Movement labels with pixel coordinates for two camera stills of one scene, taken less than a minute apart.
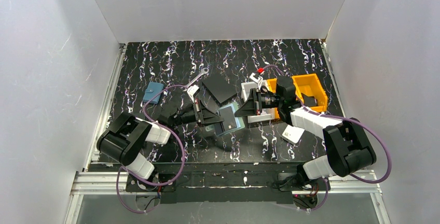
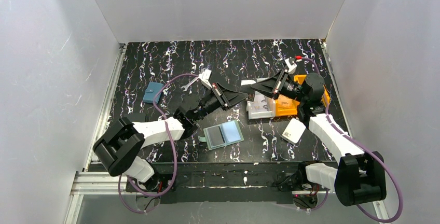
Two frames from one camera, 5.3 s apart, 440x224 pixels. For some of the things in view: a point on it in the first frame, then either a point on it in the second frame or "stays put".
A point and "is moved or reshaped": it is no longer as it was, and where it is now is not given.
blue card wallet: [153, 89] stays put
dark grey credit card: [229, 121] → [216, 136]
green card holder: [231, 123] is moved or reshaped
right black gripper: [257, 101] → [280, 83]
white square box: [292, 134] stays put
